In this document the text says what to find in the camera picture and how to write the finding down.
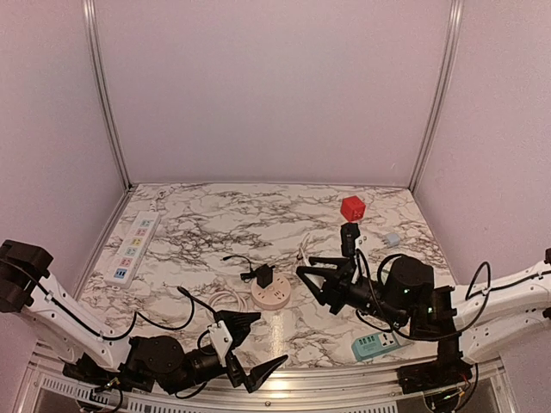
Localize aluminium front rail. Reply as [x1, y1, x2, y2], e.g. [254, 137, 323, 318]
[25, 350, 507, 413]

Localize white multicolour power strip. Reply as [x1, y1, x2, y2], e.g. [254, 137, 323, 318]
[103, 211, 160, 289]

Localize white strip cable plug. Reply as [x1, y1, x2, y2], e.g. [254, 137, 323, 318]
[148, 189, 166, 212]

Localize teal power strip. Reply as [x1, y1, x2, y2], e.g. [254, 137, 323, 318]
[351, 331, 412, 361]

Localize right aluminium frame post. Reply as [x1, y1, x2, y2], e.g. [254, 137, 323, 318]
[408, 0, 465, 195]

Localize black power adapter with cable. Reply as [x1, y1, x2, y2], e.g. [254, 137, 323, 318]
[222, 255, 275, 288]

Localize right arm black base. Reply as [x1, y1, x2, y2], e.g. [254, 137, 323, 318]
[397, 338, 473, 394]

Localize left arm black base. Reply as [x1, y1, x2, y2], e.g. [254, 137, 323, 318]
[62, 354, 133, 391]

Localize red cube socket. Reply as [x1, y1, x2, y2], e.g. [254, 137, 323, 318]
[340, 195, 366, 222]

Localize light blue plug adapter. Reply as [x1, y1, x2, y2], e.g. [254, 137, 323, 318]
[384, 232, 401, 248]

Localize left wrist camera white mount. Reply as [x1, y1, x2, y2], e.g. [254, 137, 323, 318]
[207, 321, 233, 367]

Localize pink round power socket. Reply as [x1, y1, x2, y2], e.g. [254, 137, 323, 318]
[251, 275, 292, 311]

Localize left aluminium frame post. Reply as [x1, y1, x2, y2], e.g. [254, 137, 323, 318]
[82, 0, 133, 191]

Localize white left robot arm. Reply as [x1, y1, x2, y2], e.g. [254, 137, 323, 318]
[1, 240, 288, 395]

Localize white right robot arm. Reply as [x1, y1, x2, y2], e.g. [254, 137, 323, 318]
[296, 250, 550, 385]

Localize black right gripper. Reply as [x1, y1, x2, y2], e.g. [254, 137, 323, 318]
[299, 257, 408, 329]

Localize aluminium frame post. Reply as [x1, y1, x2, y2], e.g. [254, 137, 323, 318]
[82, 0, 133, 191]
[408, 0, 465, 195]

